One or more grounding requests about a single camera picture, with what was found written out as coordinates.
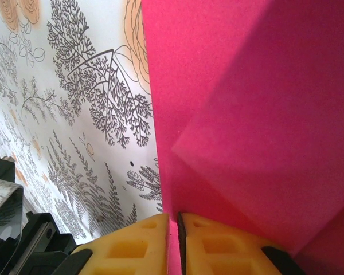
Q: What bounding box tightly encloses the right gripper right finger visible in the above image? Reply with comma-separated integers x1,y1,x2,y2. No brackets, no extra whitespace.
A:
177,211,304,275

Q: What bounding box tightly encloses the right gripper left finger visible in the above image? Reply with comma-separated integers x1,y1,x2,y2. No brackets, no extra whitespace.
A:
50,213,170,275

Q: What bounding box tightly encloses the pink square paper sheet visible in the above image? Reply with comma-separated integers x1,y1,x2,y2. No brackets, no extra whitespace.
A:
141,0,344,275

